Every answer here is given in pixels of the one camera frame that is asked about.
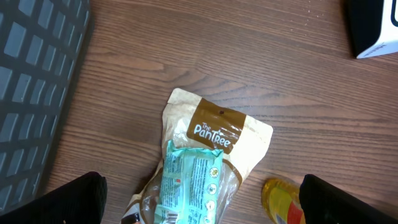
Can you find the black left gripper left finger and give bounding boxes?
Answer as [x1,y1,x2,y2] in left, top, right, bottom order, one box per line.
[1,172,108,224]

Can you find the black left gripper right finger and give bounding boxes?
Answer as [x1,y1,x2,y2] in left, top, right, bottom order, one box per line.
[299,174,397,224]

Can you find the white barcode scanner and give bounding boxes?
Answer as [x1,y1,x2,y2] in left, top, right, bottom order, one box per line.
[347,0,397,59]

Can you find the dark grey plastic basket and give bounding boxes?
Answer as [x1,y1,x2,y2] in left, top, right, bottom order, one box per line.
[1,0,94,214]

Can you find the teal wipes packet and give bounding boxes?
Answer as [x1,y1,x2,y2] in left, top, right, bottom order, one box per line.
[154,140,224,224]

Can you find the yellow oil bottle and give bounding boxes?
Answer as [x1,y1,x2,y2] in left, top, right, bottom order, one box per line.
[261,178,306,224]

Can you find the brown white snack bag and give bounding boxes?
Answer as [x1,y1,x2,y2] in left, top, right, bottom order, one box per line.
[121,88,273,223]

